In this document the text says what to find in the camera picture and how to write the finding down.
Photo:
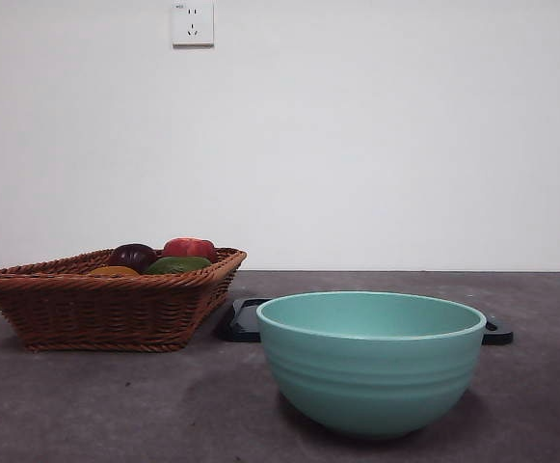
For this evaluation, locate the yellow-brown kiwi fruit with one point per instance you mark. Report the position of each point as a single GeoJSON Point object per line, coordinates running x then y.
{"type": "Point", "coordinates": [114, 271]}

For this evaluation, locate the teal ribbed bowl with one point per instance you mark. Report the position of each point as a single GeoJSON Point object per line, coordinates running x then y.
{"type": "Point", "coordinates": [371, 376]}

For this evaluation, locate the red apple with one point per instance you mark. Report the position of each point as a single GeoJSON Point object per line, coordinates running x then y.
{"type": "Point", "coordinates": [189, 247]}

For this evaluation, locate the dark rectangular tray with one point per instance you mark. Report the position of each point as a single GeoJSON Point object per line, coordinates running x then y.
{"type": "Point", "coordinates": [240, 328]}

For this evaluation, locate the green oval fruit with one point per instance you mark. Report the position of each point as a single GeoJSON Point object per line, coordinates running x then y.
{"type": "Point", "coordinates": [179, 264]}

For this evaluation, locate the dark purple round fruit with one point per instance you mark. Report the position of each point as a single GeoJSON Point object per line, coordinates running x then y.
{"type": "Point", "coordinates": [133, 254]}

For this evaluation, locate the brown wicker basket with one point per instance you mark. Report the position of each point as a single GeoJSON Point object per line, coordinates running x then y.
{"type": "Point", "coordinates": [96, 308]}

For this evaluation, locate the white wall socket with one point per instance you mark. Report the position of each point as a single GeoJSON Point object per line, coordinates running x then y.
{"type": "Point", "coordinates": [193, 24]}

